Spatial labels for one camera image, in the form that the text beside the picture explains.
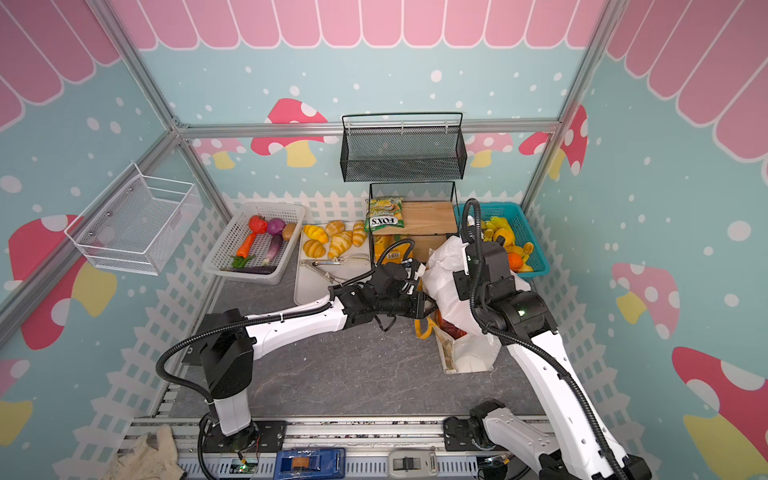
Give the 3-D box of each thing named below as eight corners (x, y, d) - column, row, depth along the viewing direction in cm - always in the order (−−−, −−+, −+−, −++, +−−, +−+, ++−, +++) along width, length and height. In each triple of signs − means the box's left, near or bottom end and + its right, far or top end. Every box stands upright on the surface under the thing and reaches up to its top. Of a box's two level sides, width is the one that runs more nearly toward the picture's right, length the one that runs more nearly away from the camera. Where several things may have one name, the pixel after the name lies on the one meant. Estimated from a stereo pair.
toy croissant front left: (304, 257, 112) (301, 251, 109) (306, 245, 116) (304, 239, 113) (324, 257, 112) (322, 251, 109) (326, 245, 116) (325, 239, 113)
